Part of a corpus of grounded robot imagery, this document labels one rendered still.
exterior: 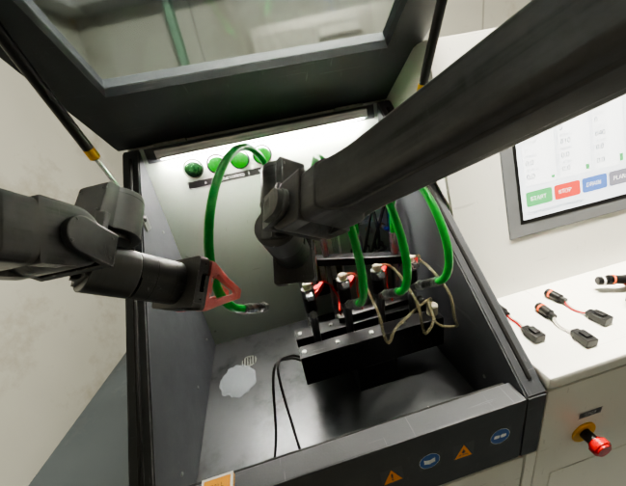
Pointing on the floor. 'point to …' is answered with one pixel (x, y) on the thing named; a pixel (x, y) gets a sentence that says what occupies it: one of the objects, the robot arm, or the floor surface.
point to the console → (584, 240)
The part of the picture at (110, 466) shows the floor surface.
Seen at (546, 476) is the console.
